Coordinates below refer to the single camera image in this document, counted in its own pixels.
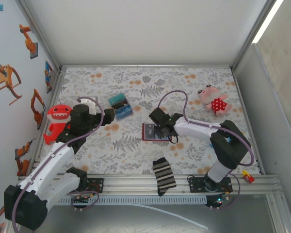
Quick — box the white plastic tube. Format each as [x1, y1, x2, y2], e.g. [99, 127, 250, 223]
[126, 203, 209, 230]

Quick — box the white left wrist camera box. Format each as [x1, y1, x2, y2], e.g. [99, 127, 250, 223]
[81, 96, 98, 116]

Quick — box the aluminium frame rail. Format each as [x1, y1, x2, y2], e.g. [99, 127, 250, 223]
[26, 67, 67, 177]
[231, 67, 266, 175]

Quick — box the white light strip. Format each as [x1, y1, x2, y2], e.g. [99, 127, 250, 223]
[252, 0, 286, 44]

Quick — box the blue orange machine wall sticker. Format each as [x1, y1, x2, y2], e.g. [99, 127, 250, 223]
[44, 60, 54, 94]

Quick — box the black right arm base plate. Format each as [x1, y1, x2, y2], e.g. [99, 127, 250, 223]
[189, 176, 233, 194]

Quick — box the aluminium frame post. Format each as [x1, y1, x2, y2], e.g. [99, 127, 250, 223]
[16, 0, 63, 71]
[229, 0, 278, 71]

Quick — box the aluminium frame beam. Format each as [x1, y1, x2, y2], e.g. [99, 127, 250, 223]
[13, 173, 286, 197]

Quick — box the black VIP credit card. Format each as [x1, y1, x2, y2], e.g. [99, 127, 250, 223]
[143, 123, 159, 140]

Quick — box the aluminium frame leg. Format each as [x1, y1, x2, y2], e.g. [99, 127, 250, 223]
[265, 194, 291, 233]

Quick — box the red shark plush toy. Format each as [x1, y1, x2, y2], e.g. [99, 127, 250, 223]
[43, 104, 72, 146]

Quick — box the pink frog plush toy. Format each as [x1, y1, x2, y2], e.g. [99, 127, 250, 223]
[197, 83, 233, 117]

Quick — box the blue credit card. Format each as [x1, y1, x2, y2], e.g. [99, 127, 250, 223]
[115, 104, 133, 120]

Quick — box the small yellow red toy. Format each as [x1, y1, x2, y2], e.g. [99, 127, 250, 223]
[242, 169, 256, 184]

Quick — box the teal credit card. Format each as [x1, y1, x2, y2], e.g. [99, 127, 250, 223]
[109, 94, 126, 105]

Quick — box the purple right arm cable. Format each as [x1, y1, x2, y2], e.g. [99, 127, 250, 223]
[157, 90, 255, 211]

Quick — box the red card holder wallet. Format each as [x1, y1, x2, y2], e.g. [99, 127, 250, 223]
[142, 122, 172, 142]

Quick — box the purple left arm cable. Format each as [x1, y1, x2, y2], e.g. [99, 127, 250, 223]
[11, 96, 105, 233]

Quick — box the white slotted cable duct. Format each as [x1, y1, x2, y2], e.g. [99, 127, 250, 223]
[24, 196, 208, 205]

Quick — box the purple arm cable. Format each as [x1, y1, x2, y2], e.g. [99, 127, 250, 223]
[157, 90, 255, 211]
[11, 96, 105, 233]

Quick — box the teal blue fabric piece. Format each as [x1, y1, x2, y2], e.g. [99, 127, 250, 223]
[209, 137, 232, 148]

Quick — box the black beige striped sock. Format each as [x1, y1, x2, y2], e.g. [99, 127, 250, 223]
[152, 157, 177, 197]

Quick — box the orange gripper claw wall sticker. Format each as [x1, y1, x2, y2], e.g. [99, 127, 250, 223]
[0, 64, 23, 106]

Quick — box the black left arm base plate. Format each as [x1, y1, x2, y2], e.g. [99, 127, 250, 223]
[60, 178, 105, 194]

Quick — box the floral patterned table mat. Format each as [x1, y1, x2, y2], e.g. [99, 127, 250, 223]
[37, 67, 262, 176]

